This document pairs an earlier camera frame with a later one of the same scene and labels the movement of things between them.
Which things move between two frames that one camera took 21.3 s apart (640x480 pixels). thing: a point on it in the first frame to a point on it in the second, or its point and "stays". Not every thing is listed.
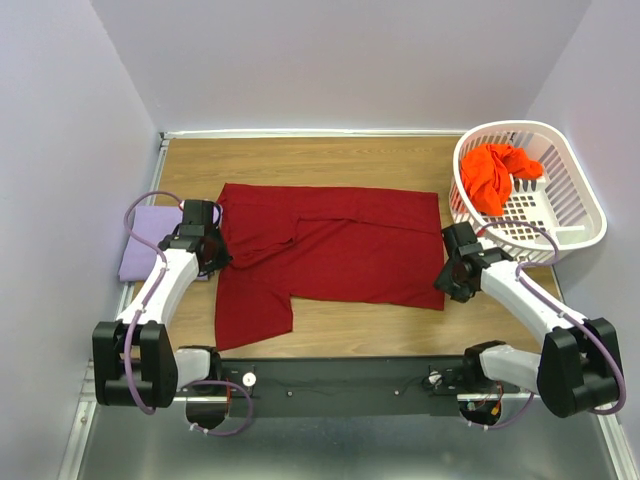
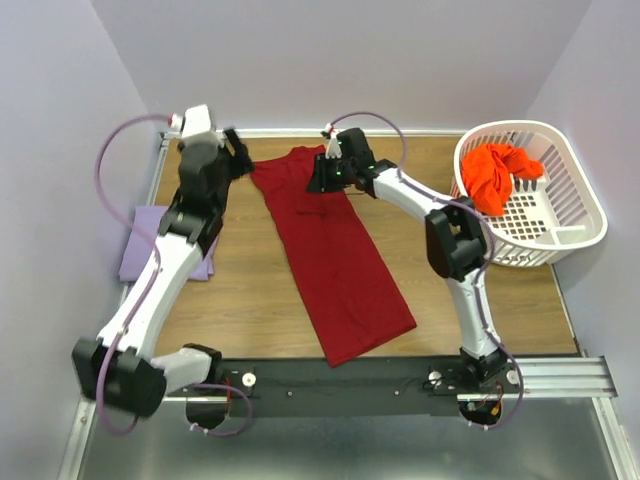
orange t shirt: (486, 173) stays
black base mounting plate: (347, 386) stays
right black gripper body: (448, 278) to (331, 175)
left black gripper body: (220, 254) to (235, 167)
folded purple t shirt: (156, 224) stays
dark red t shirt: (371, 247) to (352, 303)
